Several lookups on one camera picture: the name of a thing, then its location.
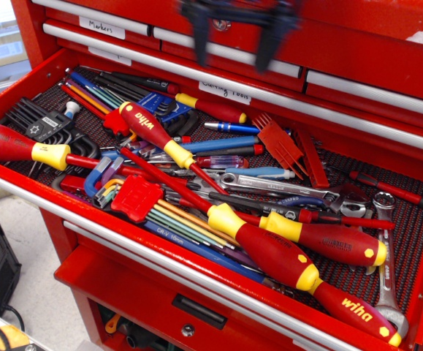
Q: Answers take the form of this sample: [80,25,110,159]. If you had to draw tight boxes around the large red yellow wiha screwdriver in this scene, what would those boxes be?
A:
[120,148,402,347]

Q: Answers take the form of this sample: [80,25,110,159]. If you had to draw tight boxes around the silver cabinet lock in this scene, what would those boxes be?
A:
[212,18,232,31]

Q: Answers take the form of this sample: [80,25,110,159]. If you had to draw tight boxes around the black torx key holder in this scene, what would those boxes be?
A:
[5,97,74,145]

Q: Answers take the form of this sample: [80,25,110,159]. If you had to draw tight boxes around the open red drawer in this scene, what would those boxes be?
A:
[0,47,423,351]

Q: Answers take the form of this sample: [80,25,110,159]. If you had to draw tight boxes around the small red black screwdriver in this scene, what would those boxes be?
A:
[348,171,423,209]

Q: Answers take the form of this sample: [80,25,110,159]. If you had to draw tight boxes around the blue hex key holder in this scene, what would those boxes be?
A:
[137,92,192,123]

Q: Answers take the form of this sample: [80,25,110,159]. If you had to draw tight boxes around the blue hex key 10mm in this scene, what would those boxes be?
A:
[83,160,270,286]

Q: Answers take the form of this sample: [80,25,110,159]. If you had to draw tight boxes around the red hex key holder back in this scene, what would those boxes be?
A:
[103,109,131,139]

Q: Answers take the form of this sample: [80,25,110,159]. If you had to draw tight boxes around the red plastic comb holder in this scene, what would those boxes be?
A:
[251,113,308,179]

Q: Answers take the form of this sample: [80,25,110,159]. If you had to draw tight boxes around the white cutting tools label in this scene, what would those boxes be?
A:
[199,81,252,105]

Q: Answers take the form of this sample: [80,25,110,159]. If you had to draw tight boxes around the red tool cabinet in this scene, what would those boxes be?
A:
[12,1,423,350]

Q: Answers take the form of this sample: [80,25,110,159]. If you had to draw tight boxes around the silver combination wrench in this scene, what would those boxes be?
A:
[373,192,409,339]

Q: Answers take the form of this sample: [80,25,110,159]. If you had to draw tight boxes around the white markers label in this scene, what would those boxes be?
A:
[79,16,126,39]

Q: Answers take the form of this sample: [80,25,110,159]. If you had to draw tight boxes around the black red precision screwdriver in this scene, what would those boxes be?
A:
[196,144,264,156]

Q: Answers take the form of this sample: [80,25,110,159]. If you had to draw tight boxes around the clear red handle screwdriver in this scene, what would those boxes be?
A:
[148,154,249,169]

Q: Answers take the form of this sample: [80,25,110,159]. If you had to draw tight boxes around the blue handled screwdriver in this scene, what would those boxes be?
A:
[181,135,259,154]

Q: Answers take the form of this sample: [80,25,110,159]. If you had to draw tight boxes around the blue metal precision screwdriver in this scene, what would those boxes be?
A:
[204,122,259,135]

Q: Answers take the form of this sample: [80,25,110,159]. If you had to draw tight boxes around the red yellow screwdriver back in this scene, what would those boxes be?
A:
[175,93,247,124]

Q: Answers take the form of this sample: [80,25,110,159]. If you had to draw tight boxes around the red hex key holder front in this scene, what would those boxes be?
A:
[111,175,164,222]

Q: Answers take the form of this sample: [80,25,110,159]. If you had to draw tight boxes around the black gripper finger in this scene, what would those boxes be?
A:
[255,1,299,72]
[181,1,217,67]

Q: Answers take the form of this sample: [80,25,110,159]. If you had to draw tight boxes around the black red screwdriver back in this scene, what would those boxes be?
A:
[100,72,179,94]

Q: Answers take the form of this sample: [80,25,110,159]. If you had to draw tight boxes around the silver adjustable wrench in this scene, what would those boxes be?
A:
[218,173,369,212]

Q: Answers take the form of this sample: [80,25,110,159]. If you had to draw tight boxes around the black red drawer liner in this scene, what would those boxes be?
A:
[0,78,423,314]

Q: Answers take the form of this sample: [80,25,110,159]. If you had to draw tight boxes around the red yellow wiha screwdriver centre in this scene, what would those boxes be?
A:
[119,102,227,195]

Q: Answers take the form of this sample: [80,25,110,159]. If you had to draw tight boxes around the red plastic strip holder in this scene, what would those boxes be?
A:
[294,129,329,189]

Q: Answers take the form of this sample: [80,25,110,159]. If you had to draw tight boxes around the red hex key holder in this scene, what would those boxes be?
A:
[111,175,164,222]
[103,109,131,139]

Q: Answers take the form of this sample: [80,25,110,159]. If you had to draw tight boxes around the light blue handled tool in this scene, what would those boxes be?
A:
[225,167,296,180]

